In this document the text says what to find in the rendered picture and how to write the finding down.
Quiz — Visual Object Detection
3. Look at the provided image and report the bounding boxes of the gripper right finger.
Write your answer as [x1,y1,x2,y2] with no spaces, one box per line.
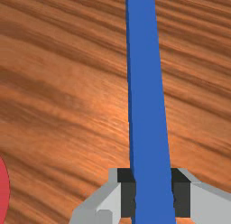
[170,167,231,224]

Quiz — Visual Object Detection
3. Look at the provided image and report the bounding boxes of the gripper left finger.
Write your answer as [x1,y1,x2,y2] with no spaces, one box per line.
[68,167,137,224]

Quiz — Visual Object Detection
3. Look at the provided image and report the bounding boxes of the long blue stick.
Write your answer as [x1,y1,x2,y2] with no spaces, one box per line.
[125,0,178,224]

